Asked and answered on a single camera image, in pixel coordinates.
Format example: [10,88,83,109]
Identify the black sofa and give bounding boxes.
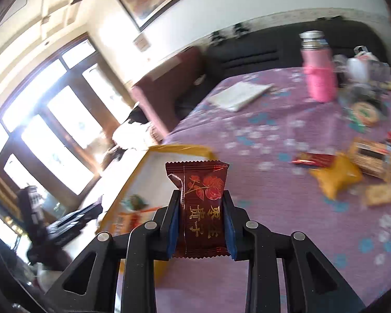
[174,20,390,121]

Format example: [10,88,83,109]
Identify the white paper sheet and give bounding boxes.
[207,81,274,113]

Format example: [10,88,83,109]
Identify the clear biscuit packet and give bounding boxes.
[363,183,391,207]

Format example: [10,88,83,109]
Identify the wood-framed glass doors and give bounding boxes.
[0,34,131,235]

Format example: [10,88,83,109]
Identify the mustard yellow snack packet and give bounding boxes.
[308,153,364,200]

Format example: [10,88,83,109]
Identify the round cracker packet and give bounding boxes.
[347,102,383,128]

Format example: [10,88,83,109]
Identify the dark red snack packet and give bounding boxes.
[165,160,230,259]

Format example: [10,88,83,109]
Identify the white jar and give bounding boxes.
[345,54,378,82]

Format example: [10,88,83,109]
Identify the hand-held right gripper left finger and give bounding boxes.
[44,189,182,313]

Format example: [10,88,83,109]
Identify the wall switch plate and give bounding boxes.
[133,35,150,52]

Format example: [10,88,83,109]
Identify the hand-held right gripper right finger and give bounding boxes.
[223,190,366,313]

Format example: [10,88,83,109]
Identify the clear yellow-ended snack packet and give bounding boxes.
[348,137,391,182]

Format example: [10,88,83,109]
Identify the pink bottle with knitted sleeve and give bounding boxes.
[299,31,339,103]

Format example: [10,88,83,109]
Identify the red gold swirl packet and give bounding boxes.
[291,153,338,167]

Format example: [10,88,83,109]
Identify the black bag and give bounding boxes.
[122,103,150,126]

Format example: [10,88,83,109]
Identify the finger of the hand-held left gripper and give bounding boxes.
[49,202,104,235]

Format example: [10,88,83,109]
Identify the brown armchair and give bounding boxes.
[130,46,212,139]

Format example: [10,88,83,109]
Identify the yellow-edged cardboard box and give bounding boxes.
[98,144,219,282]

